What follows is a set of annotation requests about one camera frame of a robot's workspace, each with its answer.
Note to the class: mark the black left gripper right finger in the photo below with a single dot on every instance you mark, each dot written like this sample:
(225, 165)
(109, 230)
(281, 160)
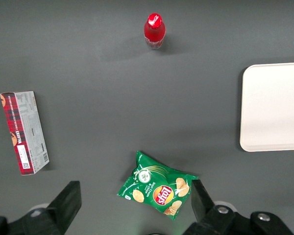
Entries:
(205, 205)

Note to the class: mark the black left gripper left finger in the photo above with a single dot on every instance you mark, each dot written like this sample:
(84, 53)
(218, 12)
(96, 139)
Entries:
(63, 205)

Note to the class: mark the red tartan cookie box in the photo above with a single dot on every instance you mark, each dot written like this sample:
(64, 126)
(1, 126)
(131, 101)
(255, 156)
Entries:
(24, 132)

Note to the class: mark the white plastic tray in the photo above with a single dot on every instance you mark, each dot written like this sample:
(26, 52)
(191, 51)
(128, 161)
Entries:
(274, 106)

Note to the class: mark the green chips bag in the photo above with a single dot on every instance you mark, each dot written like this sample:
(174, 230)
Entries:
(156, 186)

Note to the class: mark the red cola bottle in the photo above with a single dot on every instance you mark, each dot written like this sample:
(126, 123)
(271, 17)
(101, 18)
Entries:
(154, 30)

